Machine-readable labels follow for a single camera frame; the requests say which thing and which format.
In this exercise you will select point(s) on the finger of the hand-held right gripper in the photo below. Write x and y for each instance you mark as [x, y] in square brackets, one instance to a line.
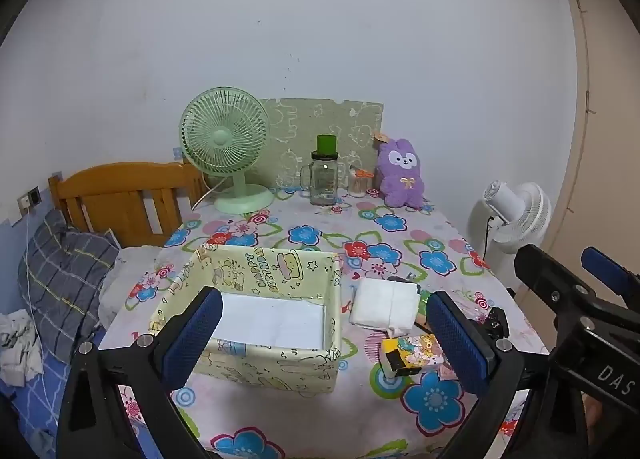
[607, 269]
[555, 284]

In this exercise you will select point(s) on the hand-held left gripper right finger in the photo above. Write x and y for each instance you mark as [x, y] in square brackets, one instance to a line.
[455, 339]

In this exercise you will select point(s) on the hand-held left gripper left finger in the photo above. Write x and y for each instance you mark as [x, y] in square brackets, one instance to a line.
[195, 334]

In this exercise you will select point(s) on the colourful cartoon tissue pack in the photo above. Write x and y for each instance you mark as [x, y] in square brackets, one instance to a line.
[420, 351]

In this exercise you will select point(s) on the white cloth pack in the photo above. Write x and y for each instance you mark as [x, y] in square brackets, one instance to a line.
[380, 301]

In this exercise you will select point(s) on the yellow fabric storage box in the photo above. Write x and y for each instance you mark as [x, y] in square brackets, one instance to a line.
[270, 264]

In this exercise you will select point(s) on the small black item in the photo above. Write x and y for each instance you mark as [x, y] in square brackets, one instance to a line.
[497, 321]

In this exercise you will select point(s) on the white standing fan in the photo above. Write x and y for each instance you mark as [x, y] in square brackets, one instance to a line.
[525, 219]

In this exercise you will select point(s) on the light grey blanket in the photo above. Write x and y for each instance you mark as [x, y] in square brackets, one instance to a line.
[130, 269]

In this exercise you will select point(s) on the grey plaid pillow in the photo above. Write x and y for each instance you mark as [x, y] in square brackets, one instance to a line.
[65, 264]

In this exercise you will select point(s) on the beige door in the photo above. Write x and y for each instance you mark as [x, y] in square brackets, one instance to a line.
[600, 114]

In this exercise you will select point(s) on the floral tablecloth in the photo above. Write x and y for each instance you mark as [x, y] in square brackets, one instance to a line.
[320, 234]

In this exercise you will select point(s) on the purple plush bunny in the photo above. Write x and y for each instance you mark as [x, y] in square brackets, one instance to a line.
[400, 174]

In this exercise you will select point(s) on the blue checked bed sheet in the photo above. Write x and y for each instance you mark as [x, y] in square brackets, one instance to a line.
[35, 404]

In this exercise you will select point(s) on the crumpled white cloth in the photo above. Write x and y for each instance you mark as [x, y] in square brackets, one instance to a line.
[20, 349]

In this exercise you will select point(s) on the wooden bed headboard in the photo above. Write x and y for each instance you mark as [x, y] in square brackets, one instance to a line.
[110, 179]

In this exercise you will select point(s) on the small jar with orange lid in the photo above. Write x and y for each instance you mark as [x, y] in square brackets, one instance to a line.
[359, 186]

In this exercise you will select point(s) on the green desk fan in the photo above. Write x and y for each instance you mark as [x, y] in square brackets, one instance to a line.
[220, 139]

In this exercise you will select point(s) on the glass jar with green lid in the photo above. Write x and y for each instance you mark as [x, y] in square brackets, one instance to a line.
[324, 179]

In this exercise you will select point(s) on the green printed board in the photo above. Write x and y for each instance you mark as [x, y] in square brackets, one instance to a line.
[320, 119]

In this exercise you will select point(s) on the wall socket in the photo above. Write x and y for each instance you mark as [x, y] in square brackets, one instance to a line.
[34, 196]

